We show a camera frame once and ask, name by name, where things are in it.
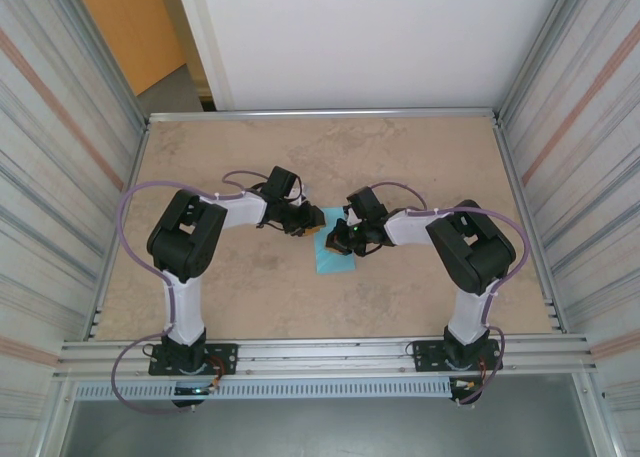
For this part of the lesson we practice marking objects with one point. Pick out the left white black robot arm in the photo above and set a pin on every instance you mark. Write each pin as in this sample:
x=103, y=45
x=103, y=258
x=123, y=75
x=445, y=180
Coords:
x=185, y=237

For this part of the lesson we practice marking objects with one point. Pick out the aluminium crossbar of table frame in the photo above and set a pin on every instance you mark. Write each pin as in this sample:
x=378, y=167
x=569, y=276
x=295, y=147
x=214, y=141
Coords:
x=325, y=113

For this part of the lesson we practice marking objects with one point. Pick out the small circuit board green light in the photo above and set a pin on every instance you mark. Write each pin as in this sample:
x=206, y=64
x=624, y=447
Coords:
x=195, y=391

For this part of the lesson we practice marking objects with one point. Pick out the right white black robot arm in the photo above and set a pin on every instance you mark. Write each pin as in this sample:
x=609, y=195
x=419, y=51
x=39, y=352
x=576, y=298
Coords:
x=475, y=257

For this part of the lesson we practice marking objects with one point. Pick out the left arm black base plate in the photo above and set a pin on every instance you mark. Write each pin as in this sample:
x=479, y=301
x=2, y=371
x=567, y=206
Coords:
x=225, y=352

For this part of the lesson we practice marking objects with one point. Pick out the white door frame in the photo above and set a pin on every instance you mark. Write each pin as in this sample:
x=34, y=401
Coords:
x=205, y=42

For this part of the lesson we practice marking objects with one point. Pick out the light blue paper sheet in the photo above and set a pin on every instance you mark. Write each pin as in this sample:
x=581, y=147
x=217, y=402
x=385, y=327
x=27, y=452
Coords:
x=335, y=266

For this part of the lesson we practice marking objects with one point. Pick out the aluminium frame corner post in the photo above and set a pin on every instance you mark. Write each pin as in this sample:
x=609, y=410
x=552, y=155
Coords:
x=542, y=52
x=102, y=52

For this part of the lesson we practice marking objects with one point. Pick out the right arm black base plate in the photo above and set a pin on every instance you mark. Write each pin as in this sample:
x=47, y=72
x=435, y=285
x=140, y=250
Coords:
x=425, y=349

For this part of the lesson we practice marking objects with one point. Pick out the orange wooden door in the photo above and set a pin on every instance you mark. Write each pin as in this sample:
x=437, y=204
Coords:
x=130, y=22

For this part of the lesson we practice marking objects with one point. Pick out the aluminium table side rail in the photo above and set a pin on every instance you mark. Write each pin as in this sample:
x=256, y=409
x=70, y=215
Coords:
x=529, y=227
x=121, y=227

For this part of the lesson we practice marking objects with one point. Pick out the long aluminium mounting rail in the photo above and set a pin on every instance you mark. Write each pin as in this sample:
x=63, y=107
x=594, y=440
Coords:
x=325, y=352

